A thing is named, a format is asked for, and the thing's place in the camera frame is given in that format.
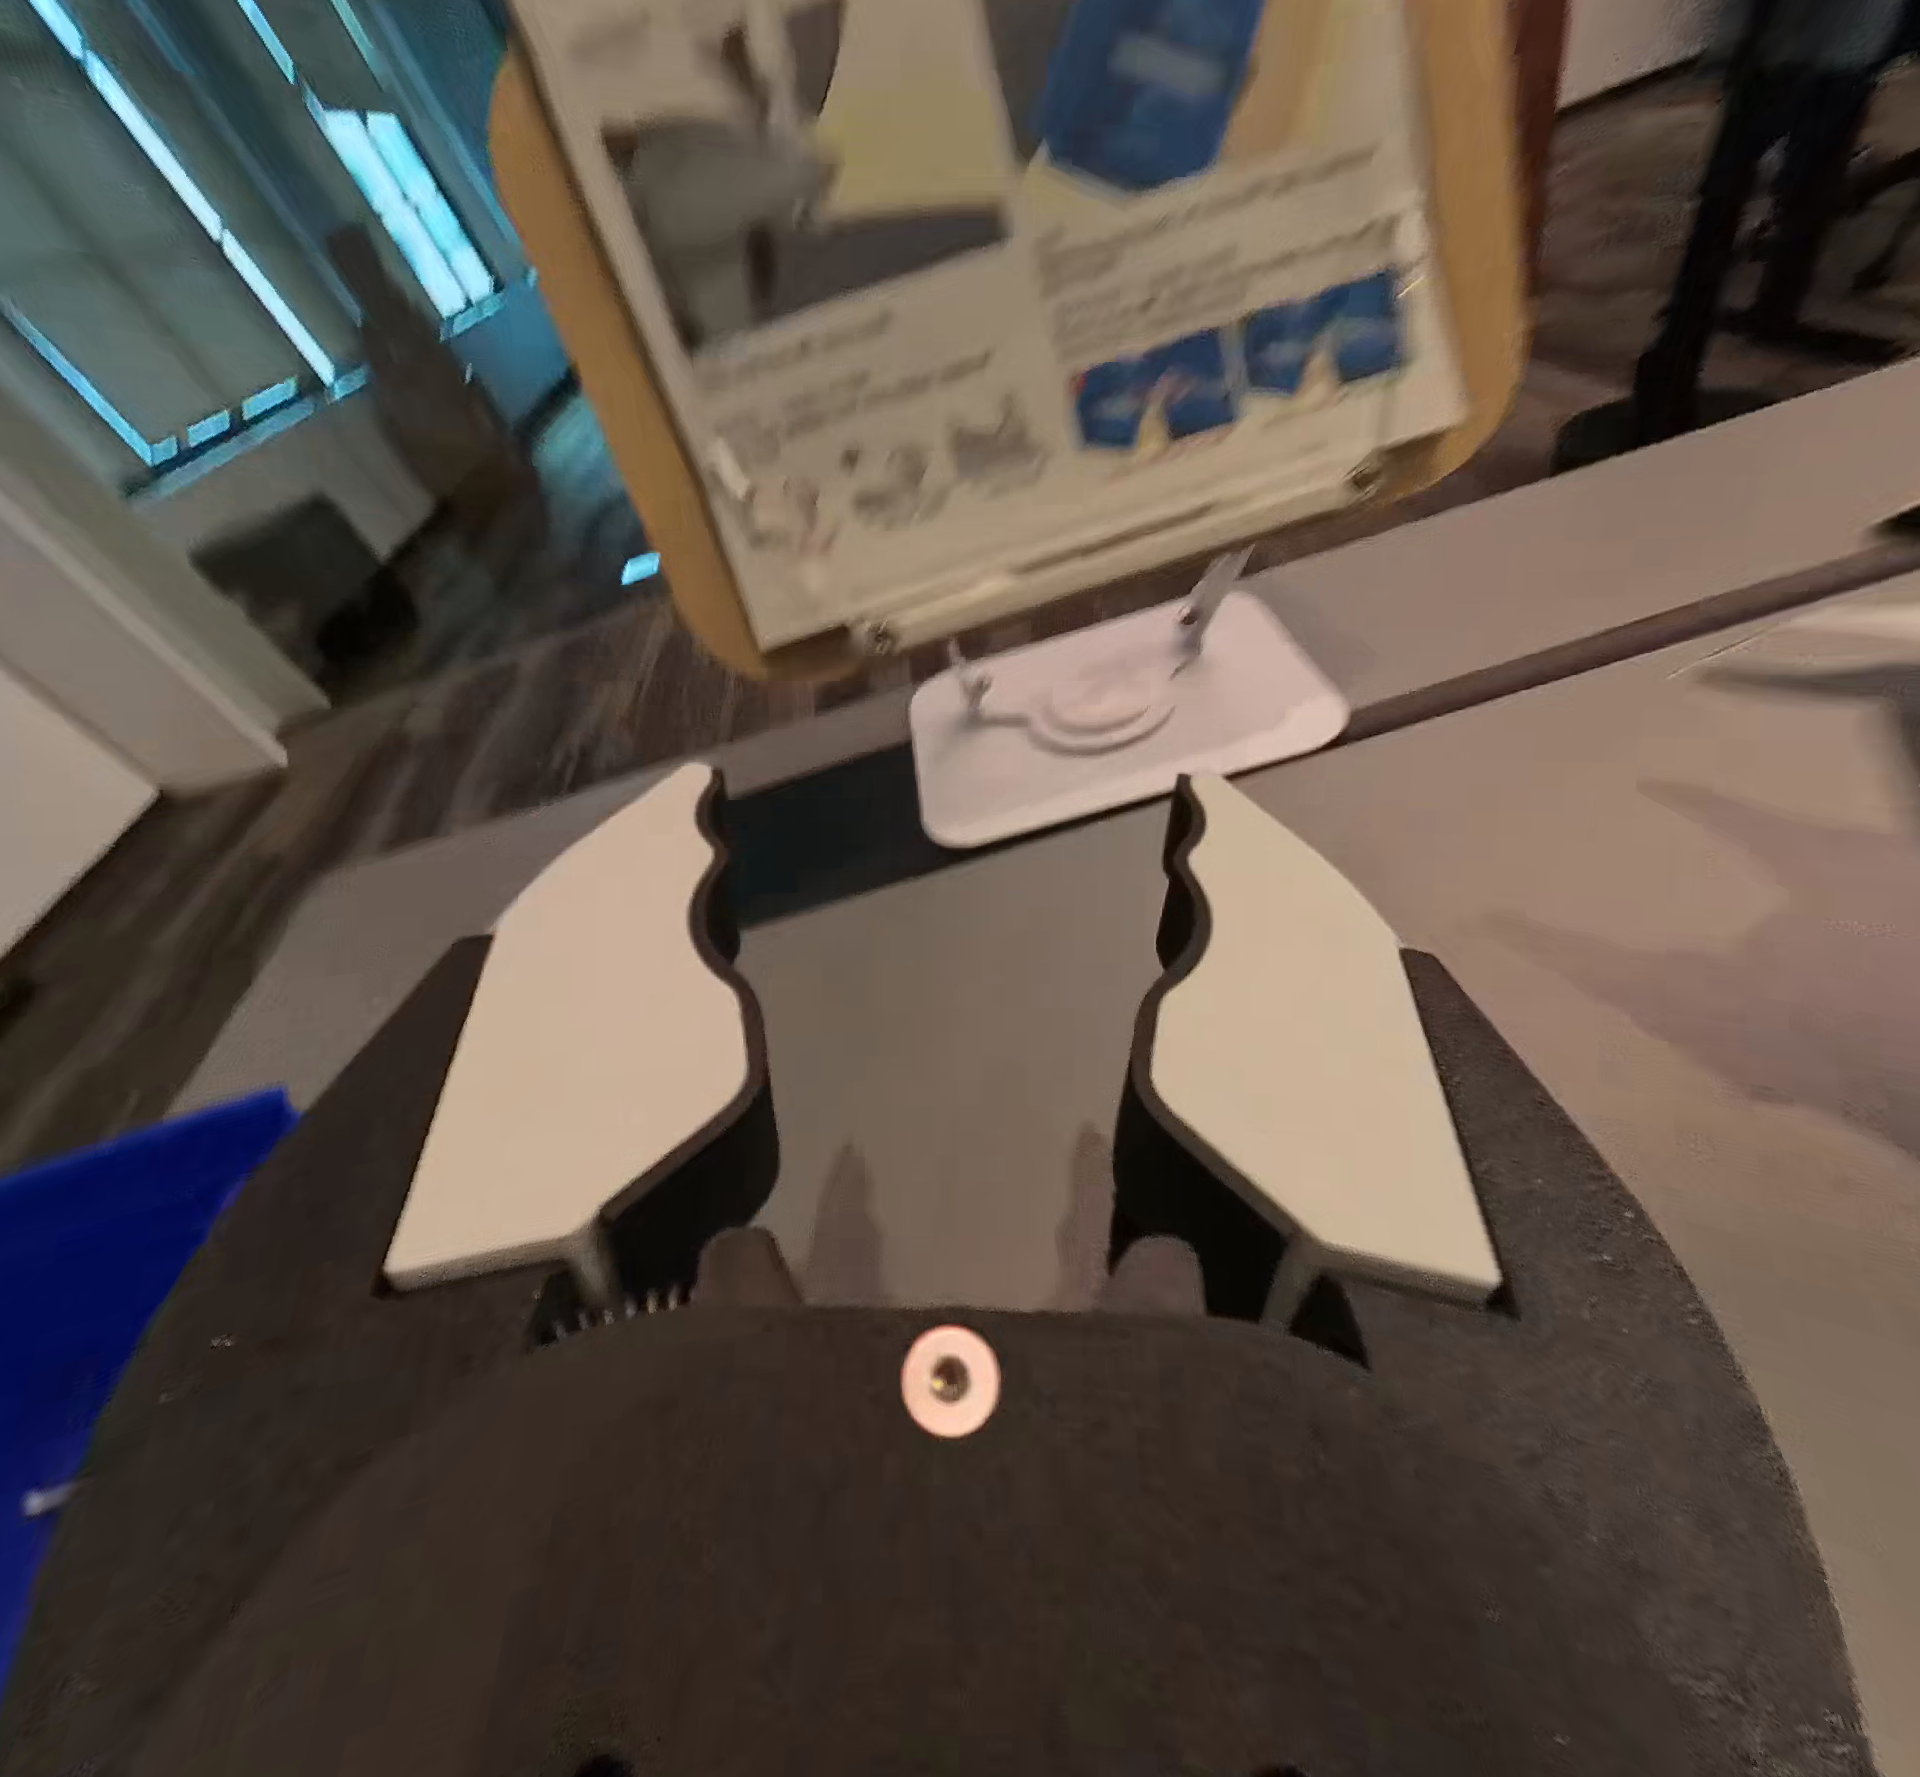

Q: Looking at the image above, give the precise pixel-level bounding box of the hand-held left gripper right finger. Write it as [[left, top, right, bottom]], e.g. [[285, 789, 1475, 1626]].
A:
[[1131, 769, 1506, 1326]]

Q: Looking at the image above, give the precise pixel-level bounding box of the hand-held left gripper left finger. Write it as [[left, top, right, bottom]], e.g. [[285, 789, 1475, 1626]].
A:
[[383, 762, 781, 1302]]

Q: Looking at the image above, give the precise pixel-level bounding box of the blue plastic bin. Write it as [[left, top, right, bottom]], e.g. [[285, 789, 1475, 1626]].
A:
[[0, 1087, 294, 1674]]

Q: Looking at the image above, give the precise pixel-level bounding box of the printed instruction sheet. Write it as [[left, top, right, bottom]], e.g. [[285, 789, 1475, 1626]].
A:
[[450, 0, 1471, 653]]

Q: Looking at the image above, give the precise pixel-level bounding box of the wooden document stand white base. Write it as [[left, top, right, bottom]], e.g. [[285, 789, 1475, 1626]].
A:
[[486, 0, 1530, 849]]

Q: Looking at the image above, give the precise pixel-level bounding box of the glass partition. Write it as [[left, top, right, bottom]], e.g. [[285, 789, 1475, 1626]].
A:
[[0, 0, 519, 494]]

